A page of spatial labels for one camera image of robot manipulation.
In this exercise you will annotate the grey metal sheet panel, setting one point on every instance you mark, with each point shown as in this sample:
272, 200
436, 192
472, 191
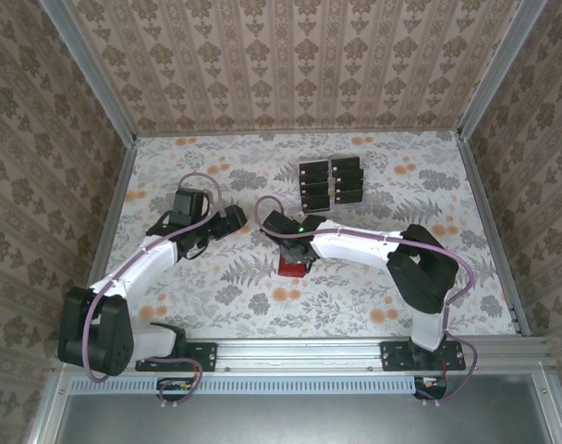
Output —
299, 421

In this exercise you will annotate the aluminium mounting rail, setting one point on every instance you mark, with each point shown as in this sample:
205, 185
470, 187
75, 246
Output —
299, 353

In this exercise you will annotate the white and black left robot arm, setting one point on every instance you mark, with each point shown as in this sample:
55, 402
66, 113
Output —
161, 259

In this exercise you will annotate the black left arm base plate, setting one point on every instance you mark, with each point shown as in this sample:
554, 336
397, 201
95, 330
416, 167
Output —
202, 349

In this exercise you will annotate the aluminium side rail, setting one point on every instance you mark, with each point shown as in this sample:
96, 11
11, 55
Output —
491, 231
110, 222

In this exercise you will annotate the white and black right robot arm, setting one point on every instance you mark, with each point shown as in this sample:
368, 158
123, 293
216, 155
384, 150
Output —
350, 245

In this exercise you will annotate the aluminium corner post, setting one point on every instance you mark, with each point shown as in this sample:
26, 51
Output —
94, 74
498, 69

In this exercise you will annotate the floral patterned table cover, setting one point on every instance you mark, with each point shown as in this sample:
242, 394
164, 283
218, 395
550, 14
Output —
336, 300

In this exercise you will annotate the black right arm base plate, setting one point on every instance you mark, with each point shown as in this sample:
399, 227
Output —
392, 356

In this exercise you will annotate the red card holder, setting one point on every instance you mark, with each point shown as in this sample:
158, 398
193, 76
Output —
292, 272

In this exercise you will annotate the black connector box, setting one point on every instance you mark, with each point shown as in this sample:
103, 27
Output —
177, 385
431, 384

